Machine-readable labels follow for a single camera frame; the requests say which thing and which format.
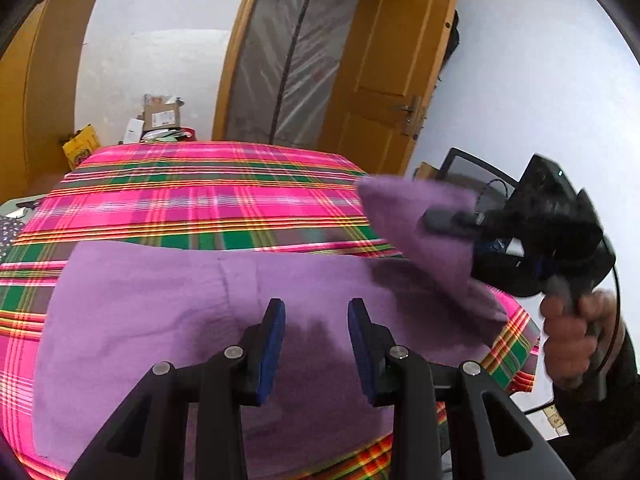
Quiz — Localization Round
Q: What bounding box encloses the wooden door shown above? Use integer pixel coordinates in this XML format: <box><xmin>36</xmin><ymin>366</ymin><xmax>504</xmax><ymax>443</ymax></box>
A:
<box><xmin>320</xmin><ymin>0</ymin><xmax>463</xmax><ymax>176</ymax></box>

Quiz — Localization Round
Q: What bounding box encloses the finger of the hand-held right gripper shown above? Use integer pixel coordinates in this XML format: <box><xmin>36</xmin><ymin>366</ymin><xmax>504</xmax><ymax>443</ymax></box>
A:
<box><xmin>422</xmin><ymin>207</ymin><xmax>488</xmax><ymax>236</ymax></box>

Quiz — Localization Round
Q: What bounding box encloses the person's right hand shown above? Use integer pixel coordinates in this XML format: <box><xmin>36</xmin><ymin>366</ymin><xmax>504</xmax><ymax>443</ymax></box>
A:
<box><xmin>541</xmin><ymin>287</ymin><xmax>628</xmax><ymax>391</ymax></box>

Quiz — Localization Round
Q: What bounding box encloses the translucent plastic door curtain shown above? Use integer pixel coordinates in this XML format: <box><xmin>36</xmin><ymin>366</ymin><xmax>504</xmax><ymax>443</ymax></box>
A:
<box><xmin>225</xmin><ymin>0</ymin><xmax>361</xmax><ymax>148</ymax></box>

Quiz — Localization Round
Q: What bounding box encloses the cardboard box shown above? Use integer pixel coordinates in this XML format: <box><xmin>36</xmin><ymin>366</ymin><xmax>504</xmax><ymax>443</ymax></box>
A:
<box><xmin>142</xmin><ymin>94</ymin><xmax>185</xmax><ymax>131</ymax></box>

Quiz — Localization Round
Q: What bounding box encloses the dark hanging coat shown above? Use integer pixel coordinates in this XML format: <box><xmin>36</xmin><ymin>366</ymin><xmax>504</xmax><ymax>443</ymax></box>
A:
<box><xmin>437</xmin><ymin>10</ymin><xmax>461</xmax><ymax>81</ymax></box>

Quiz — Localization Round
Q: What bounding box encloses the wooden wardrobe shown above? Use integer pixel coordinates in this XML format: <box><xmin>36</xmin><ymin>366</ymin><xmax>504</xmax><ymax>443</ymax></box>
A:
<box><xmin>0</xmin><ymin>0</ymin><xmax>113</xmax><ymax>206</ymax></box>

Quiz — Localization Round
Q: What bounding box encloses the purple fleece garment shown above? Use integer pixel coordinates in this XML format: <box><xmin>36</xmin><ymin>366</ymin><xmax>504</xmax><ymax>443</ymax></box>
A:
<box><xmin>32</xmin><ymin>175</ymin><xmax>511</xmax><ymax>480</ymax></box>

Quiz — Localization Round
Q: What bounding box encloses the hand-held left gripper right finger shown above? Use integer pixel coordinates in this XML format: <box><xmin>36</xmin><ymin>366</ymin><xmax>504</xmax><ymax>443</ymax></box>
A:
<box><xmin>347</xmin><ymin>297</ymin><xmax>576</xmax><ymax>480</ymax></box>

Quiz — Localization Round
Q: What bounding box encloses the pink green plaid blanket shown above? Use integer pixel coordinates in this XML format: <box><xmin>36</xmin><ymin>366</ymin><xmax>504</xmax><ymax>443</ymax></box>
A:
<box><xmin>0</xmin><ymin>141</ymin><xmax>543</xmax><ymax>480</ymax></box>

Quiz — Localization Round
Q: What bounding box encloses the pale green board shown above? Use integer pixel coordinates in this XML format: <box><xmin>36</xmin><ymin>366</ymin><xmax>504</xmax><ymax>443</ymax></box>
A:
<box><xmin>0</xmin><ymin>195</ymin><xmax>51</xmax><ymax>221</ymax></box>

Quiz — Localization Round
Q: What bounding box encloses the grey dotted cloth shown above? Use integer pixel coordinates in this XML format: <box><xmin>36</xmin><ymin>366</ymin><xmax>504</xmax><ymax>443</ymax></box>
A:
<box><xmin>0</xmin><ymin>215</ymin><xmax>26</xmax><ymax>261</ymax></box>

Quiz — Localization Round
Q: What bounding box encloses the metal door handle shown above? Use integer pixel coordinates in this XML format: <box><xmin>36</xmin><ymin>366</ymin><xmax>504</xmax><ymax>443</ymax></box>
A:
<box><xmin>390</xmin><ymin>95</ymin><xmax>426</xmax><ymax>136</ymax></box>

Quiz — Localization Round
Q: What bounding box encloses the wooden door frame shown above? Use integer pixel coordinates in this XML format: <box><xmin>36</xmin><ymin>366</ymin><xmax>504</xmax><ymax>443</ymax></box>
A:
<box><xmin>212</xmin><ymin>0</ymin><xmax>386</xmax><ymax>143</ymax></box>

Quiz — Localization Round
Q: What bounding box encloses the yellow box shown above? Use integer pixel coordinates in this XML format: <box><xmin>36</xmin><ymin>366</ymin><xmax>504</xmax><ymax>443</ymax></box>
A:
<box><xmin>61</xmin><ymin>125</ymin><xmax>99</xmax><ymax>170</ymax></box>

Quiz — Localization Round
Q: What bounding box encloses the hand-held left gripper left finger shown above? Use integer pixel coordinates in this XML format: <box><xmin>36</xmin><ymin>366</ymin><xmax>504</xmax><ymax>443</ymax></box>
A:
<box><xmin>65</xmin><ymin>297</ymin><xmax>287</xmax><ymax>480</ymax></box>

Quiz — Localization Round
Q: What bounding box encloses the small white box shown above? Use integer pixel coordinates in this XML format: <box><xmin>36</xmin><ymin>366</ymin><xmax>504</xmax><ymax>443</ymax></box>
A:
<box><xmin>122</xmin><ymin>117</ymin><xmax>145</xmax><ymax>145</ymax></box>

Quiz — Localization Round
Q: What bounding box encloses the person's right forearm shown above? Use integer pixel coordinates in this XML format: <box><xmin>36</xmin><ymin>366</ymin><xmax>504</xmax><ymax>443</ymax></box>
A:
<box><xmin>550</xmin><ymin>320</ymin><xmax>640</xmax><ymax>480</ymax></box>

